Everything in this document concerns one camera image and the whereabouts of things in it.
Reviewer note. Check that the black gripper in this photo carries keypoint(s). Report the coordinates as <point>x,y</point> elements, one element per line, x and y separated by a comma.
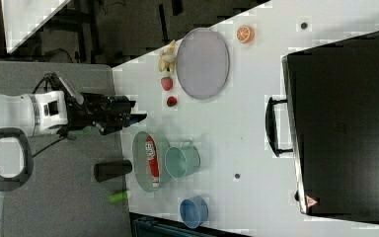
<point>108,114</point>

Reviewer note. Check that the red felt ketchup bottle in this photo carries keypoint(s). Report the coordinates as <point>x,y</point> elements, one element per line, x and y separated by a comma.
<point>151,153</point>

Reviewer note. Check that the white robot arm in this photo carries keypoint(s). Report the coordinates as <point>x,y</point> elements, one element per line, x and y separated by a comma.
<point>29,115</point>

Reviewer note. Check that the small dark strawberry toy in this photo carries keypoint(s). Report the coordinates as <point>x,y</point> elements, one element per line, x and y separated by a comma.
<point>172,101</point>

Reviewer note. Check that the large red strawberry toy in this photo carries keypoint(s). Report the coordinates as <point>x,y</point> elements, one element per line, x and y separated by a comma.
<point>167,83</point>

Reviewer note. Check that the black cylindrical holder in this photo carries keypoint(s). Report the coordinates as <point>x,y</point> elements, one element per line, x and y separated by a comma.
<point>110,170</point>

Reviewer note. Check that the teal metal cup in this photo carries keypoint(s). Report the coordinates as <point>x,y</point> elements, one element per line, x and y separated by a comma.
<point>183,160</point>

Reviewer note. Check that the peeled banana toy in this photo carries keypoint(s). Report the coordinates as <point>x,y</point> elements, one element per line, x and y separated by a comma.
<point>167,58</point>

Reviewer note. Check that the green marker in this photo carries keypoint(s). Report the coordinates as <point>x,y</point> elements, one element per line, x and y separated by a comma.
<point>120,196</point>

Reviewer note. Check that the grey oval plate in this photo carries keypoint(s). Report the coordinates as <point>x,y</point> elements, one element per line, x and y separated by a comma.
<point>202,63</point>

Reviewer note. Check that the dark blue crate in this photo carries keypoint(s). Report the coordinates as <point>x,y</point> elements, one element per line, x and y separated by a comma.
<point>150,227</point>

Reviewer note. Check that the blue plastic cup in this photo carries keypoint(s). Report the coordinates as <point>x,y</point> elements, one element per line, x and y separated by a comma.
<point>193,211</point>

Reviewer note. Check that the orange slice toy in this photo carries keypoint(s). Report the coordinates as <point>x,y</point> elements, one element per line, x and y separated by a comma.
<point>245,34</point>

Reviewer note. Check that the black toaster oven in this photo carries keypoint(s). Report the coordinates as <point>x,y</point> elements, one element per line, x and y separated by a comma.
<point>332,100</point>

